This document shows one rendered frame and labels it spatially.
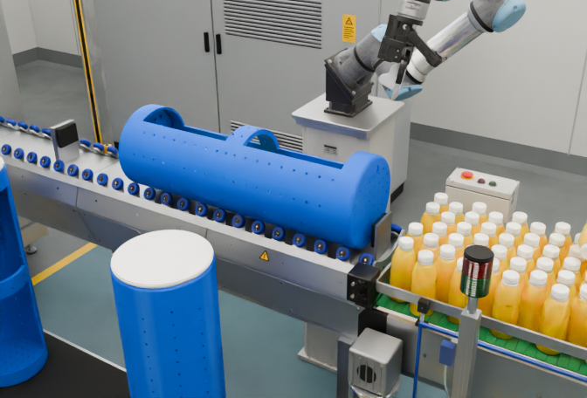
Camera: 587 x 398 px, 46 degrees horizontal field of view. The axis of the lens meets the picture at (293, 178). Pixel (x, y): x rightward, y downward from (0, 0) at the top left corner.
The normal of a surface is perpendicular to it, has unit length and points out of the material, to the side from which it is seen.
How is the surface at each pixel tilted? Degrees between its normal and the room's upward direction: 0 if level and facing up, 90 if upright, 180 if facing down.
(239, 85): 90
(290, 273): 70
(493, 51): 90
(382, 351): 0
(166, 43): 90
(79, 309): 0
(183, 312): 90
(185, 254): 0
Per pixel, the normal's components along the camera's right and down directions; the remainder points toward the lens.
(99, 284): -0.01, -0.89
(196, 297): 0.72, 0.30
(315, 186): -0.44, -0.16
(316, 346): -0.53, 0.39
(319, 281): -0.49, 0.07
